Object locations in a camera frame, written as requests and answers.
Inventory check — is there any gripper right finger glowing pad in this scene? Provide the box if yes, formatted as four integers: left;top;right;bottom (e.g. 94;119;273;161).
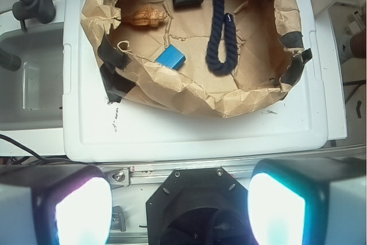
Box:
247;157;366;244

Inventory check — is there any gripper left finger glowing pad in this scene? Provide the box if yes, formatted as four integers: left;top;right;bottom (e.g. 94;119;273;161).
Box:
1;164;112;244

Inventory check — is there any orange spiral shell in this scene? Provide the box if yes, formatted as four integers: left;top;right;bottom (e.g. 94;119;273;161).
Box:
122;5;168;28

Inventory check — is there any white plastic bin lid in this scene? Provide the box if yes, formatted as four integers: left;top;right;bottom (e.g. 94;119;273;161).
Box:
63;0;329;162

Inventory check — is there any grey sink basin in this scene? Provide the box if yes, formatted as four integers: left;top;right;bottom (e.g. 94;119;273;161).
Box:
1;22;64;131

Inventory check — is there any blue rectangular block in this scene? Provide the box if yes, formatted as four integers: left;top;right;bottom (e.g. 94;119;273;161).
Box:
155;45;186;70

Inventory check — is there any crumpled brown paper bag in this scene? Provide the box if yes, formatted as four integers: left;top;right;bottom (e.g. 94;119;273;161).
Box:
81;0;312;118

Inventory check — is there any aluminium extrusion rail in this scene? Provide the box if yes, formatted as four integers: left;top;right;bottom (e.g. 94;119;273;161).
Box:
97;146;367;185

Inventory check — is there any black cable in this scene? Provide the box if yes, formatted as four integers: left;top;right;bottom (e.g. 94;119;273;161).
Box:
0;134;72;167

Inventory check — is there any black octagonal mount plate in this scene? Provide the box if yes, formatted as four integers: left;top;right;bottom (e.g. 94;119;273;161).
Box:
146;167;248;244

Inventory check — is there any dark navy twisted rope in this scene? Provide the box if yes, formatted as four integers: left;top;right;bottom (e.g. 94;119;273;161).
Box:
205;0;237;76

